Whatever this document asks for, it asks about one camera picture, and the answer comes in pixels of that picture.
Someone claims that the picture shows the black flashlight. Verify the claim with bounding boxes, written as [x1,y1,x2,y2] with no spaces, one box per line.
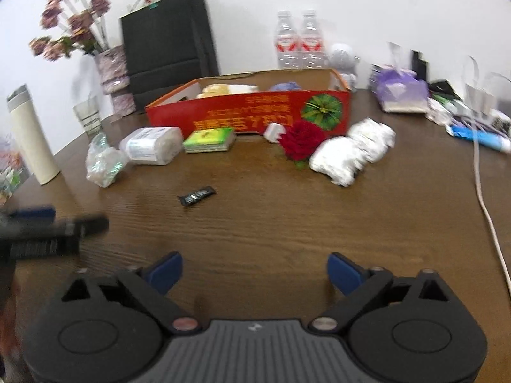
[411,50,430,82]

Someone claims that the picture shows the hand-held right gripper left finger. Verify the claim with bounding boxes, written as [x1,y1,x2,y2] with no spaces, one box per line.
[60,251,201,333]

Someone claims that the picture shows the small black sachet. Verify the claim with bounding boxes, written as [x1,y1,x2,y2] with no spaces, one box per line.
[178,185,217,209]

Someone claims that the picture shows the red rose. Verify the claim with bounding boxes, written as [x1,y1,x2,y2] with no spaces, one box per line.
[278,121,328,170]

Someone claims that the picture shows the clear water bottle red label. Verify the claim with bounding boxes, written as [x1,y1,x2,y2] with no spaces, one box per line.
[299,9,330,69]
[273,10,302,70]

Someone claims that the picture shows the black paper bag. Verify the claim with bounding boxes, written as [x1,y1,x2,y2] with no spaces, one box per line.
[120,0,220,114]

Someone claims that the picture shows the white charger plug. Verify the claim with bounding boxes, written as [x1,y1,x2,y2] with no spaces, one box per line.
[263,123,286,142]

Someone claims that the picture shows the white robot speaker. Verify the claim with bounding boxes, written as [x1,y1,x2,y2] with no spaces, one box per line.
[329,43,360,90]

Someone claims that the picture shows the blue tube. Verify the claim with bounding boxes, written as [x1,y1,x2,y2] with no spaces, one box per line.
[446,124,511,153]

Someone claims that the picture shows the glass cup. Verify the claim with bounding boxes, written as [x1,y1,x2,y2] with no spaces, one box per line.
[73,96,104,136]

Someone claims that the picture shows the pink wrapped vase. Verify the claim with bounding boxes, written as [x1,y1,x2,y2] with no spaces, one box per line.
[94,46,138,118]

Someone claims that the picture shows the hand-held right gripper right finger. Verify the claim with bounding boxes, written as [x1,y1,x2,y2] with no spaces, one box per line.
[310,251,451,333]

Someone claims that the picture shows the translucent white plastic container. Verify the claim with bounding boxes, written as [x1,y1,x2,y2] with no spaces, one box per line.
[119,126,184,166]

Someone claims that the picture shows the white power adapter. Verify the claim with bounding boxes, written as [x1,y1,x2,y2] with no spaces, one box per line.
[465,82,496,116]

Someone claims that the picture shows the clear plastic bag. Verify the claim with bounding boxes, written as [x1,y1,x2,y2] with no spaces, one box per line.
[85,132,128,188]

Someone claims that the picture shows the green tissue pack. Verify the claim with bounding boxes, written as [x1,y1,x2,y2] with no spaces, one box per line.
[183,127,237,154]

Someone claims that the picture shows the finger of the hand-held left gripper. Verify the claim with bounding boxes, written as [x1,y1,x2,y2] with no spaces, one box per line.
[0,206,57,225]
[0,214,110,241]

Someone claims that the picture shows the white cable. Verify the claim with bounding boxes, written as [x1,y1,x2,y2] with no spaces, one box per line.
[473,120,511,300]

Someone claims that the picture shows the white paper towel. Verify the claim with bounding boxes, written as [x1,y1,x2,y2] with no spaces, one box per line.
[347,117,397,164]
[309,136,366,187]

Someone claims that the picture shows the colourful printed packets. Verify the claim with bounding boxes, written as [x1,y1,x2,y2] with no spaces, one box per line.
[0,133,32,208]

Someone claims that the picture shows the yellow and white plush toy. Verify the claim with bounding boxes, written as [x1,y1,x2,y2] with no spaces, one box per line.
[196,83,260,100]

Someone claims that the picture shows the purple tissue pack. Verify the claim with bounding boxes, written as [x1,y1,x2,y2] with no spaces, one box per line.
[371,42,430,113]

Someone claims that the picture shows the white thermos bottle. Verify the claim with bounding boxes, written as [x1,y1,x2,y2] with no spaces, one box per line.
[6,84,61,186]

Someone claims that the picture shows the red cardboard box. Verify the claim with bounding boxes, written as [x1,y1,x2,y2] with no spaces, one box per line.
[144,68,353,139]

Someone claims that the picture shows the dried flower bouquet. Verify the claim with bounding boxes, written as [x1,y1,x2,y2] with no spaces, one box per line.
[29,0,112,62]

